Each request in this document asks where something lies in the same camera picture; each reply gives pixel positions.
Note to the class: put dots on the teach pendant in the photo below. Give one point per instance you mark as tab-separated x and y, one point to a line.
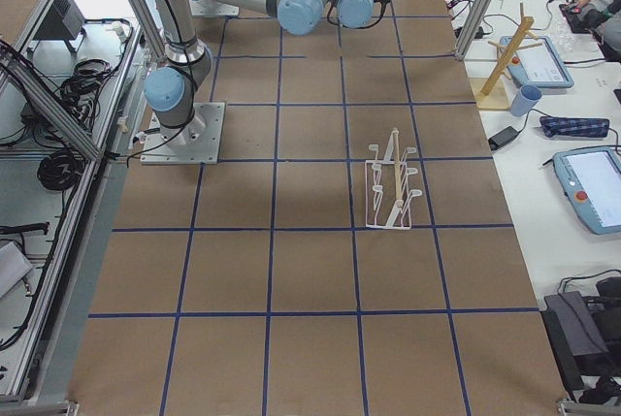
538	63
590	178

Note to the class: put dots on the wooden mug tree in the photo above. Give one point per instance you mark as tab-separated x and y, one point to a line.
488	95

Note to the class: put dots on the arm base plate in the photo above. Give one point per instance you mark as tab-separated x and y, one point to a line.
212	9
197	143

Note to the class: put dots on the far teach pendant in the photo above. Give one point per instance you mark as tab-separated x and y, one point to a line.
538	63

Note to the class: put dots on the near teach pendant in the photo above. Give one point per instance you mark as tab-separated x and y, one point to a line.
590	178

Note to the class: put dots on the blue cup on desk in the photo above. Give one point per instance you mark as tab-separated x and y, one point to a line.
526	97

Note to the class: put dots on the black power adapter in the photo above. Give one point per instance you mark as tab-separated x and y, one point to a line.
502	138

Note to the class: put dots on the white wire cup rack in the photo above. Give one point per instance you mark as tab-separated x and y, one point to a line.
388	197

